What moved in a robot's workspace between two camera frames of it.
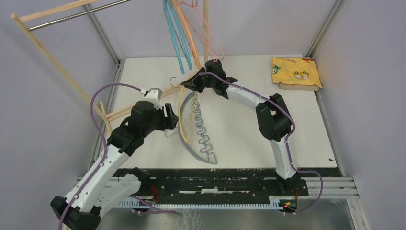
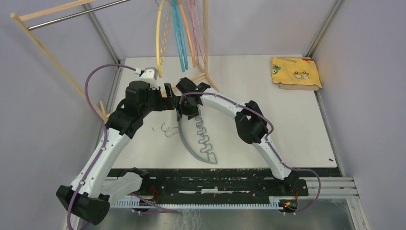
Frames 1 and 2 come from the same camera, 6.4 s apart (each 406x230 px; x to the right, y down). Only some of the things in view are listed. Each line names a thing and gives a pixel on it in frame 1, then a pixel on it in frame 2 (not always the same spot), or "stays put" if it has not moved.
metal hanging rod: x=75 y=16 stays put
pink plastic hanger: x=194 y=5 -> x=199 y=30
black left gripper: x=165 y=124 -> x=165 y=103
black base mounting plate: x=199 y=185 stays put
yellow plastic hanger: x=179 y=119 -> x=163 y=16
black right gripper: x=193 y=83 -> x=190 y=113
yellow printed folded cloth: x=298 y=73 stays put
